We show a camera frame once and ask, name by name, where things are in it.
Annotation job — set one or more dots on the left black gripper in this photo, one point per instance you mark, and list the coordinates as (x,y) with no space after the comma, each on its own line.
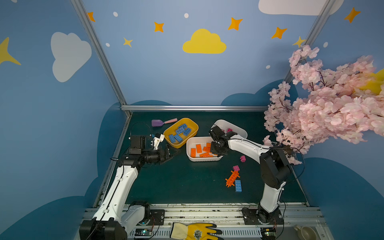
(164,154)

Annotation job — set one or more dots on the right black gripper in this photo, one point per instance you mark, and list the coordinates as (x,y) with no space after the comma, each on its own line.
(214,139)

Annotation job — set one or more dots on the blue lego brick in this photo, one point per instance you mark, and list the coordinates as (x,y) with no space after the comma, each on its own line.
(238,186)
(180,130)
(172,139)
(178,138)
(187,131)
(182,127)

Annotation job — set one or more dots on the orange lego brick stack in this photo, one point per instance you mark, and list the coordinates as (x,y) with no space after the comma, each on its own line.
(207,156)
(203,155)

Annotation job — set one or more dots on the orange lego long assembly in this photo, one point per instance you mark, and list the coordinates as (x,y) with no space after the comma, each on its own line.
(231,180)

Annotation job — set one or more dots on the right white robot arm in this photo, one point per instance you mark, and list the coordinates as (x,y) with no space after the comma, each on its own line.
(274,165)

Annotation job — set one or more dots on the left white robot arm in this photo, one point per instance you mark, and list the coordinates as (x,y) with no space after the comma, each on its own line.
(110,222)

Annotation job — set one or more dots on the yellow plastic bin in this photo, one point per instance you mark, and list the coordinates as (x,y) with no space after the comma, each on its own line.
(178,134)

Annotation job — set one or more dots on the white front plastic bin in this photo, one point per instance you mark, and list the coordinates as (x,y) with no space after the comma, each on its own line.
(191,143)

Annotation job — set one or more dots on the white plastic bin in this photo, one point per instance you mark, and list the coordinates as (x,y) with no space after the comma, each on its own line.
(224,125)
(191,143)

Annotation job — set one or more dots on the white rear plastic bin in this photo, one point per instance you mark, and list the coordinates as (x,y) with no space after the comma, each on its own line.
(224,125)

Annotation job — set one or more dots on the purple pink toy spatula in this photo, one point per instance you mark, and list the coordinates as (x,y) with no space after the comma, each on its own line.
(160,123)

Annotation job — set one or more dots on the yellow work glove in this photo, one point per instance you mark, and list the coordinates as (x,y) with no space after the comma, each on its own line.
(195,231)

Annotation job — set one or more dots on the green circuit board left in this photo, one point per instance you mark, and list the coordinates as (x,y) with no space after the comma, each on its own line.
(143,233)

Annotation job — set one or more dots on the circuit board right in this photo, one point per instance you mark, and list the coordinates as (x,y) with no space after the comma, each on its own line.
(268,234)

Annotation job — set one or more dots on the pink cherry blossom tree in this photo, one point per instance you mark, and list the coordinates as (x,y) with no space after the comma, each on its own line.
(341,104)

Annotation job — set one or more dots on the beige ceramic cup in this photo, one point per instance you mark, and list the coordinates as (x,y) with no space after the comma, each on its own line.
(305,233)

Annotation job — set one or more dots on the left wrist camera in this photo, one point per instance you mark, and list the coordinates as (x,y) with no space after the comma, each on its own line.
(157,139)

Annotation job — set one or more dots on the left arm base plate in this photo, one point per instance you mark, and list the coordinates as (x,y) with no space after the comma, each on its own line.
(156,218)

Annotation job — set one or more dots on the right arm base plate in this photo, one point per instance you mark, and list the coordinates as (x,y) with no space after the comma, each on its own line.
(261,217)

